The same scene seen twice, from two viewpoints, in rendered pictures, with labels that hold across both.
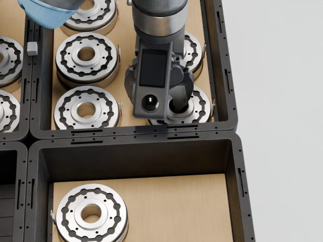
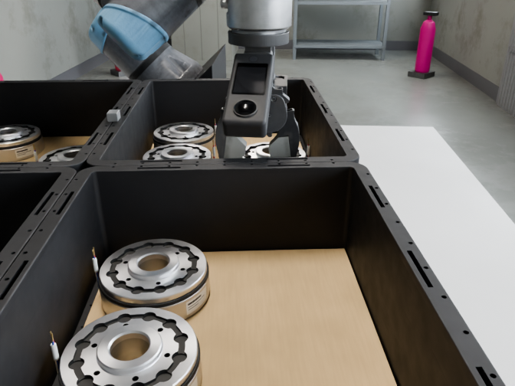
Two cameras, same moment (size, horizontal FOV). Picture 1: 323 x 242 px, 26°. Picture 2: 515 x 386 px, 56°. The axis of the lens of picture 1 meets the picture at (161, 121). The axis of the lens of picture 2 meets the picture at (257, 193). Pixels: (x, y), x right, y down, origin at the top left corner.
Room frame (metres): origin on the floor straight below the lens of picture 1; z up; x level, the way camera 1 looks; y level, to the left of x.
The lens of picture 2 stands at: (0.04, 0.00, 1.13)
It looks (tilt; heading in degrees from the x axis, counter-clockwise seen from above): 26 degrees down; 1
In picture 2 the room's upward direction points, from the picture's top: straight up
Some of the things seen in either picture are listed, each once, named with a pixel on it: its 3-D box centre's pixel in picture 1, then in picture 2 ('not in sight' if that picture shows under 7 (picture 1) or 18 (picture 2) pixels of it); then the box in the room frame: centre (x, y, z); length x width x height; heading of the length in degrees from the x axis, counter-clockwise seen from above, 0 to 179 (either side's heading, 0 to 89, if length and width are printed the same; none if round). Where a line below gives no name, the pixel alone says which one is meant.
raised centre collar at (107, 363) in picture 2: not in sight; (129, 348); (0.31, 0.10, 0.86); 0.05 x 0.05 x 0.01
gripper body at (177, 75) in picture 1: (159, 41); (258, 80); (0.64, 0.00, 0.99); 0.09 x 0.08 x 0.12; 177
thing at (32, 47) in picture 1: (32, 48); (113, 115); (0.67, 0.20, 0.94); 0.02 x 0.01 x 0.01; 3
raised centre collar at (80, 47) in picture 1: (86, 54); (177, 154); (0.71, 0.12, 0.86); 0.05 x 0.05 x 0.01
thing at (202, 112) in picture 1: (178, 108); not in sight; (0.61, -0.03, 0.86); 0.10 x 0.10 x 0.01
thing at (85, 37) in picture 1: (86, 56); (177, 156); (0.71, 0.12, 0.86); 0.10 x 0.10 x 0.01
